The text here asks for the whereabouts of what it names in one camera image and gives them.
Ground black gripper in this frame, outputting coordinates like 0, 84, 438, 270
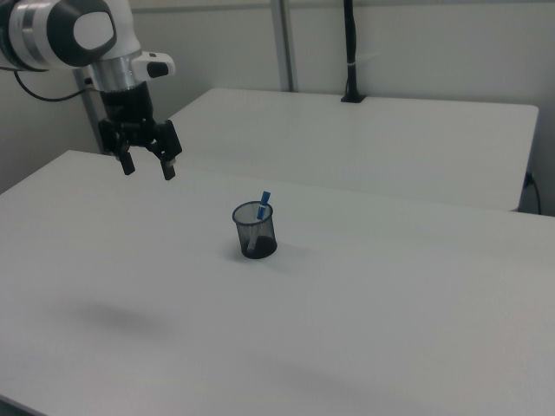
97, 81, 184, 182

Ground black pole with base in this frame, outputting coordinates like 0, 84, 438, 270
340, 0, 368, 104

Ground blue and white marker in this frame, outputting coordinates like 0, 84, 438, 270
246, 190, 272, 255

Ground grey vertical wall profile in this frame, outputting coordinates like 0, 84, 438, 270
271, 0, 300, 93

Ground white cable tie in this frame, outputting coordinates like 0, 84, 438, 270
347, 52, 379, 69

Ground black mesh pen cup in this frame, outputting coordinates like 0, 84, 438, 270
232, 200, 278, 260

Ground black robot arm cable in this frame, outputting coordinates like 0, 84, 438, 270
13, 68, 95, 103

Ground white rectangular table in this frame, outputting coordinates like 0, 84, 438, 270
166, 88, 540, 213

